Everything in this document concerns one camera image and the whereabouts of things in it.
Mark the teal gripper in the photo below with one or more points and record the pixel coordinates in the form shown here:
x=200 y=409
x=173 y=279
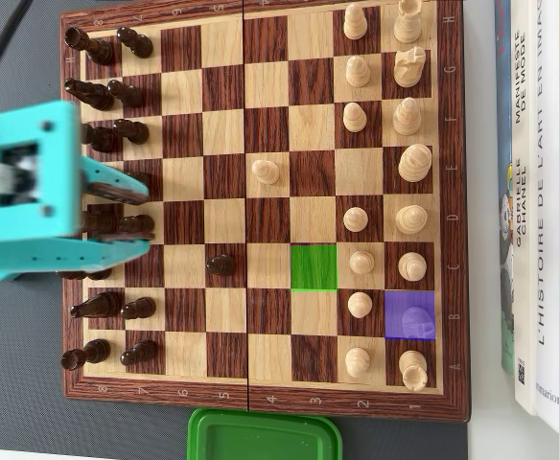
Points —
x=108 y=253

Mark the white chess knight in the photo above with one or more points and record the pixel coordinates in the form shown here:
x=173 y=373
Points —
x=415 y=322
x=409 y=67

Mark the black chess pawn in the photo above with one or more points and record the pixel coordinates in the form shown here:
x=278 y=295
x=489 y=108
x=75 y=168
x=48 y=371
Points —
x=137 y=223
x=220 y=265
x=132 y=131
x=135 y=43
x=137 y=353
x=126 y=93
x=137 y=309

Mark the black chess bishop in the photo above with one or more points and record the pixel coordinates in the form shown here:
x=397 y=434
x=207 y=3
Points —
x=99 y=138
x=87 y=275

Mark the black chess knight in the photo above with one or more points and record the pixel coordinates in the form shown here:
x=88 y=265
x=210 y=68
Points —
x=99 y=305
x=92 y=95

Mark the black chess rook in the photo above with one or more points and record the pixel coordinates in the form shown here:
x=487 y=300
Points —
x=92 y=48
x=87 y=353

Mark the white chess pawn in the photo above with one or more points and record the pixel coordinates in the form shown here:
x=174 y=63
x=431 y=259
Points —
x=264 y=171
x=355 y=117
x=359 y=305
x=356 y=21
x=357 y=361
x=361 y=262
x=358 y=71
x=356 y=219

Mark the white chess queen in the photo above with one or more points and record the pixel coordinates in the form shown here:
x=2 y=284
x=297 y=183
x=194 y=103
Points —
x=411 y=219

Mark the white chess rook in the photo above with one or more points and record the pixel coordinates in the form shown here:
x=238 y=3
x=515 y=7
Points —
x=407 y=24
x=412 y=369

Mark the dark grey table mat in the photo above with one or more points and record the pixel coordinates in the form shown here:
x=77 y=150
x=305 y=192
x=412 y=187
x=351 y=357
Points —
x=15 y=359

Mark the wooden chessboard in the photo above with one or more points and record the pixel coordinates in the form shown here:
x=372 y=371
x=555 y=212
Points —
x=269 y=96

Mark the green plastic lid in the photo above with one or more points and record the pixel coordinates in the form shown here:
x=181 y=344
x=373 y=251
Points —
x=264 y=438

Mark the thin panda picture book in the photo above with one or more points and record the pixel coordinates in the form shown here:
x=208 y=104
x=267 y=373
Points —
x=504 y=96

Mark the white art history book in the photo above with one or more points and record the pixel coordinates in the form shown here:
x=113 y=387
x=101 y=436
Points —
x=554 y=374

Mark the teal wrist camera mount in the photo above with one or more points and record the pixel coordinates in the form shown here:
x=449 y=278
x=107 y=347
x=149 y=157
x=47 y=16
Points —
x=58 y=144

